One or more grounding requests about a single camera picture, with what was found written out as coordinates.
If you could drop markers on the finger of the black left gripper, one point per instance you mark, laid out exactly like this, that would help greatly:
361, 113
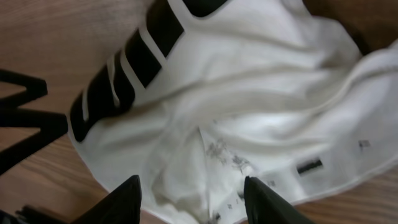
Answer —
34, 88

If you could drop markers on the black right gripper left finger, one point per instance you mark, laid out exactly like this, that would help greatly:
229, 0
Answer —
121, 206

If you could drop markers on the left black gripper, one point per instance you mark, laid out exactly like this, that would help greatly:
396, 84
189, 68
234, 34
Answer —
51, 126

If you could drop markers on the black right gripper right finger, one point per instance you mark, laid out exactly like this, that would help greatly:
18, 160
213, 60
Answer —
264, 206

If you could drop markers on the white t-shirt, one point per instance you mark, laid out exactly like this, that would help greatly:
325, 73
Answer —
207, 93

